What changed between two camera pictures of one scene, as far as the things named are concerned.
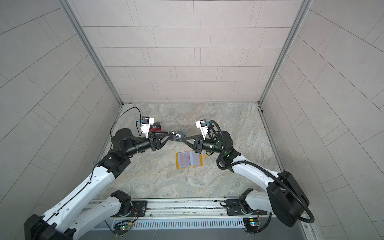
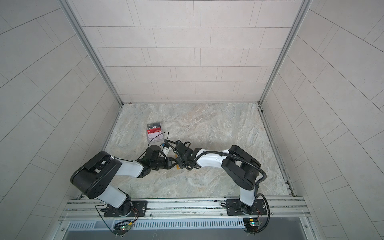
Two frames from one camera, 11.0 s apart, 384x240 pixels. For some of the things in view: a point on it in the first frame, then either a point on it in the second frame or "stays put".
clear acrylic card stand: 155,127 stays put
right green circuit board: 251,224 stays put
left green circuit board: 121,230 stays put
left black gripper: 154,145 to 169,162
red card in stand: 158,129 stays put
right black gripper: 198,140 to 179,162
